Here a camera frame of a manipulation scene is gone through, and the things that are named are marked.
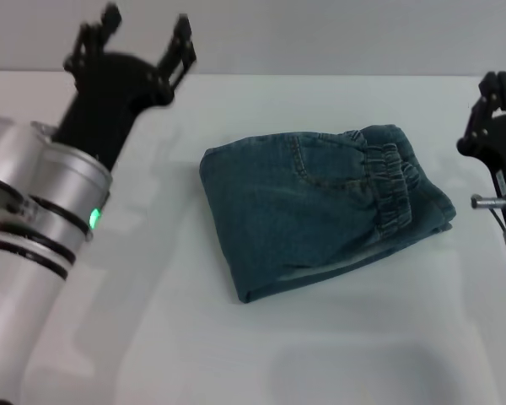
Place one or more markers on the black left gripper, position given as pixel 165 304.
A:
pixel 109 97

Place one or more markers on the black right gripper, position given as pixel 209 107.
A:
pixel 502 160

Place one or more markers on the blue denim shorts with cartoon print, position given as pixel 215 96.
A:
pixel 312 211

